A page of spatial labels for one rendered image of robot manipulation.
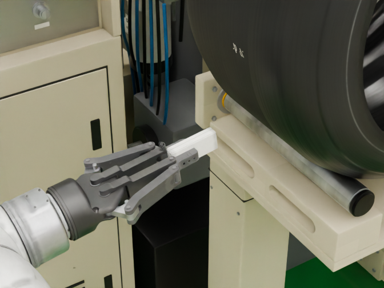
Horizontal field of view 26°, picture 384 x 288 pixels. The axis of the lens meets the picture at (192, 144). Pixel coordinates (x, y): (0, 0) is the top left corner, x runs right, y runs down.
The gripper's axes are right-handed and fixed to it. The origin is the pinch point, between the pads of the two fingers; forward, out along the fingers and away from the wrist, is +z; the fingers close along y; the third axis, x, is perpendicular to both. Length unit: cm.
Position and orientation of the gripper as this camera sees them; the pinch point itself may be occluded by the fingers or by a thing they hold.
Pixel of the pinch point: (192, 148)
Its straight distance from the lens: 111.8
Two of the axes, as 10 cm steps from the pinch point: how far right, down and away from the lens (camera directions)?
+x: 1.2, 7.6, 6.4
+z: 8.4, -4.2, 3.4
